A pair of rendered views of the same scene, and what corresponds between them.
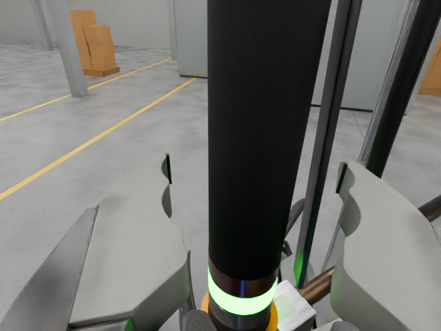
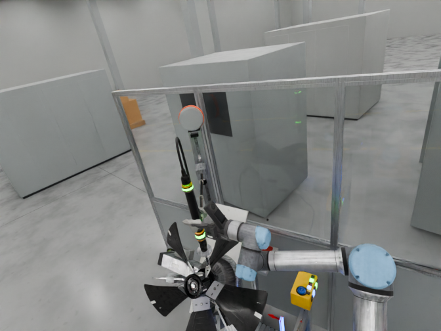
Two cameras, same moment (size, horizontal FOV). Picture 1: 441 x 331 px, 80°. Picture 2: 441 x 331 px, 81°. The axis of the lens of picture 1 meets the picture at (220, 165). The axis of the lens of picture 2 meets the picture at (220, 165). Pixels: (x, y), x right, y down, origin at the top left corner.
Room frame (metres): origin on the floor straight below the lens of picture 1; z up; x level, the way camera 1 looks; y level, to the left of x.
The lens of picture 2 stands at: (-0.52, 0.65, 2.32)
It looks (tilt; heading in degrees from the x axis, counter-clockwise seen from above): 27 degrees down; 303
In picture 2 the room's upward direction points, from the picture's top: 11 degrees counter-clockwise
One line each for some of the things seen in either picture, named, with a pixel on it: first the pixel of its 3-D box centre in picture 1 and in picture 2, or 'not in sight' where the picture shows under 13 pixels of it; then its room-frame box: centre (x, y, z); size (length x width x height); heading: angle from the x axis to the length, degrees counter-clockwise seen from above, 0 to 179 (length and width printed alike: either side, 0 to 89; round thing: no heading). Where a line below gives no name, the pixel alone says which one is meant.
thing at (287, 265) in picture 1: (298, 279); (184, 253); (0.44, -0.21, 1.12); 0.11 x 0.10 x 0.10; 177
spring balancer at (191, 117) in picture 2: not in sight; (191, 117); (0.46, -0.62, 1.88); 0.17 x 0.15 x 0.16; 177
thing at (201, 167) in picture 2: not in sight; (201, 170); (0.41, -0.55, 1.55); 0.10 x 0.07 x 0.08; 122
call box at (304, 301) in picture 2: not in sight; (304, 290); (-0.29, -0.29, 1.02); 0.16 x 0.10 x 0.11; 87
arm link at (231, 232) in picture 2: not in sight; (236, 229); (-0.11, -0.01, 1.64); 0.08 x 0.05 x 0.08; 87
